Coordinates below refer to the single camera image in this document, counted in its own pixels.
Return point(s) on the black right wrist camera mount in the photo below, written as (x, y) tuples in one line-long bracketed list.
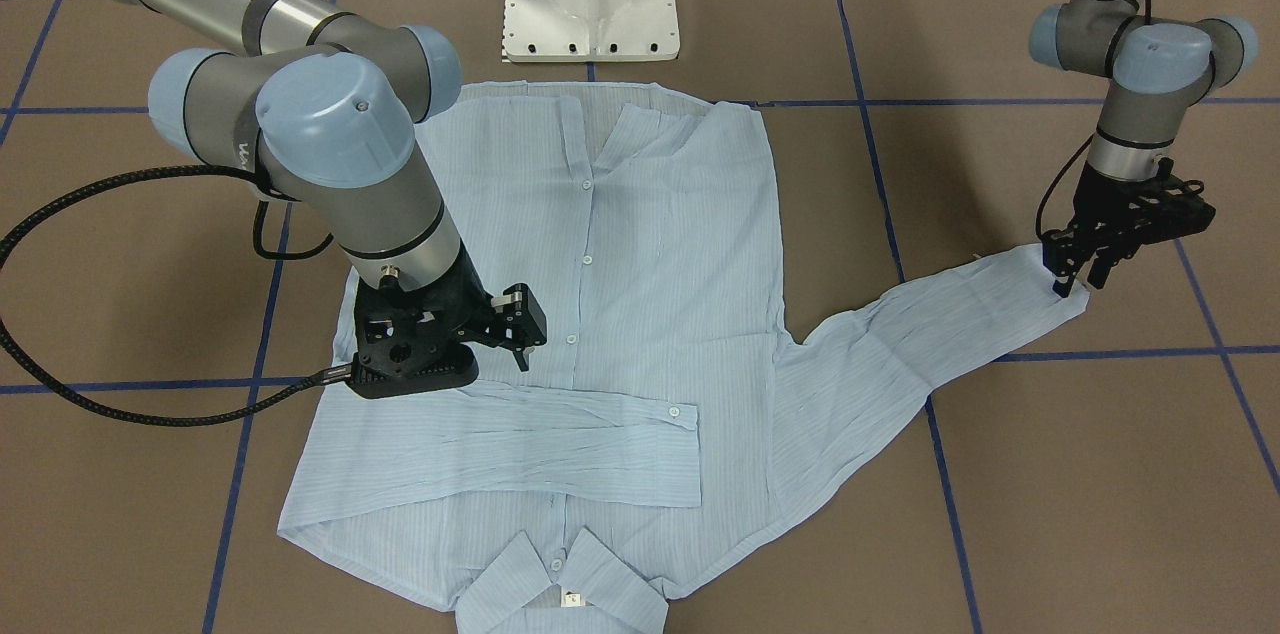
[(398, 353)]

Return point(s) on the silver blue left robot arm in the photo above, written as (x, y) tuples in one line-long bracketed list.
[(1156, 68)]

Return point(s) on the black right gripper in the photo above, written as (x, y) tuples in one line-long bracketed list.
[(468, 291)]

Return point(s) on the light blue button shirt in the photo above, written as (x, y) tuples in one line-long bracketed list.
[(671, 425)]

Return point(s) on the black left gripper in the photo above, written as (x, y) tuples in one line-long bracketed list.
[(1098, 199)]

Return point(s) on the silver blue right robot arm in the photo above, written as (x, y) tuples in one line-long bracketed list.
[(318, 105)]

